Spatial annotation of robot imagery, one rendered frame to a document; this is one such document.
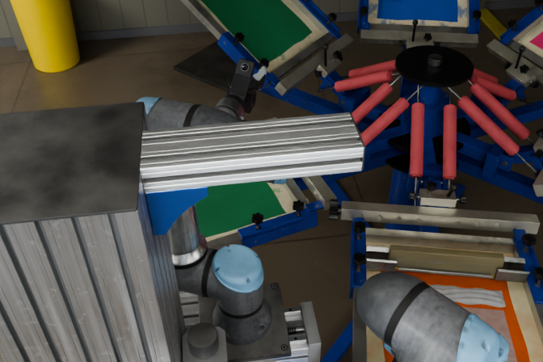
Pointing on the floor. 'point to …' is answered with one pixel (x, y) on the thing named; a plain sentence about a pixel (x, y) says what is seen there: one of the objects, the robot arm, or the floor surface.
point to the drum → (45, 18)
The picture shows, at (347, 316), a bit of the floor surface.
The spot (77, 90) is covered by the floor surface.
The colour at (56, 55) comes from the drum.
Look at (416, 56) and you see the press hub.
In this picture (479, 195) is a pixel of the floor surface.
